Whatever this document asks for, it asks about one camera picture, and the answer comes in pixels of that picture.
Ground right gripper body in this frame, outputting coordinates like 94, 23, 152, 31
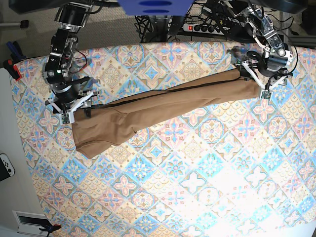
45, 90, 99, 124

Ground red black clamp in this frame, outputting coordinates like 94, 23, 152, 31
3, 60, 22, 81

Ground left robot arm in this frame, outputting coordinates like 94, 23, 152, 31
75, 2, 293, 123

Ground blue plastic box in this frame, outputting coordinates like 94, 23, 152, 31
118, 0, 194, 16

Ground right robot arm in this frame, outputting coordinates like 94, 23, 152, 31
42, 2, 97, 124

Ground game console controller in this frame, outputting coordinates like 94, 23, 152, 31
0, 153, 15, 181

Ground tangled black cables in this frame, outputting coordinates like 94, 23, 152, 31
134, 14, 183, 44

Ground patterned tablecloth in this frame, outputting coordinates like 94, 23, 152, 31
10, 48, 316, 237

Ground white wall vent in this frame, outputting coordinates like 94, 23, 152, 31
12, 210, 50, 237

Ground white power strip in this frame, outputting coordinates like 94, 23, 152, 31
182, 23, 224, 35

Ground black orange clamp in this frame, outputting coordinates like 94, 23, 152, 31
39, 220, 61, 234

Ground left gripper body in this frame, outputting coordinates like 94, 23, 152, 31
236, 60, 292, 100

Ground brown t-shirt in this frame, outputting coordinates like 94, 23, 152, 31
72, 69, 261, 159

